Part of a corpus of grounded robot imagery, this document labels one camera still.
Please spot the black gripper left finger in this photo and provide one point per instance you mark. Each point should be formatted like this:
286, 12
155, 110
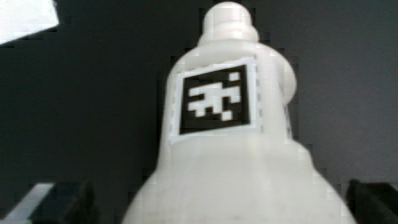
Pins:
68, 206

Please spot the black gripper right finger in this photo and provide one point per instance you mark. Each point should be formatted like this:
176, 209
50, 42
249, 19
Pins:
372, 199

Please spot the white lamp bulb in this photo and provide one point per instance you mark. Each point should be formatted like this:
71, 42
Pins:
235, 176

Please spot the white marker sheet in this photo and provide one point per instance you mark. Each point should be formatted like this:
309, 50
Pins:
27, 17

